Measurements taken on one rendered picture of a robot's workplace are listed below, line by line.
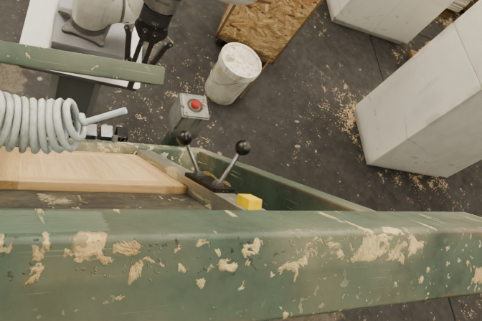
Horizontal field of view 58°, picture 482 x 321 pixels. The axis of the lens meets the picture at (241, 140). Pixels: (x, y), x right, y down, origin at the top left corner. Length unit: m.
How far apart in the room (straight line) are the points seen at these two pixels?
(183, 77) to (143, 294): 2.74
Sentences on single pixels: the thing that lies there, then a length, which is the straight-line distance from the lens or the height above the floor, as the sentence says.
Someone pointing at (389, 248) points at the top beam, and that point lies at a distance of 0.58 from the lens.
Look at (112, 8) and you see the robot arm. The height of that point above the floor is 1.00.
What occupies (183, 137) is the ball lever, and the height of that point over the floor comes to 1.44.
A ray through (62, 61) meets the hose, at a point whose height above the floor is 1.94.
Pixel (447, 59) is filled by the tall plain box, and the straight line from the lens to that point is 3.22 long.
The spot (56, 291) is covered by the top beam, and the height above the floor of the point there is 1.89.
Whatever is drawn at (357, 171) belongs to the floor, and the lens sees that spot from 3.50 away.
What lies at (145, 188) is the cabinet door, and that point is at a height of 1.35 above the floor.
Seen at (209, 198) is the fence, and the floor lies 1.47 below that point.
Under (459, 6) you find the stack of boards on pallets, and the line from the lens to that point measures 6.09.
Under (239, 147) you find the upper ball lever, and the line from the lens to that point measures 0.98.
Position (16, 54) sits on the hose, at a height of 1.94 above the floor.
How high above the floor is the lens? 2.29
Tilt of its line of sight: 50 degrees down
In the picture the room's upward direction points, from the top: 42 degrees clockwise
